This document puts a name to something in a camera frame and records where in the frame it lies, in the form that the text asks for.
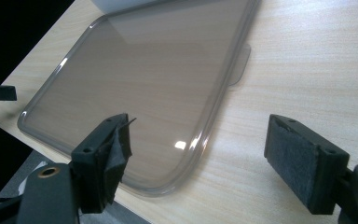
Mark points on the white object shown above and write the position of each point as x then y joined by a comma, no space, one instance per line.
121,5

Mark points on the transparent grey plastic tray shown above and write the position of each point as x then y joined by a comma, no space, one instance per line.
155,93

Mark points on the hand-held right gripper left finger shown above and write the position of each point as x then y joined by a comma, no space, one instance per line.
88,174

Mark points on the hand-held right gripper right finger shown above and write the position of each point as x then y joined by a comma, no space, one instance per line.
295,161

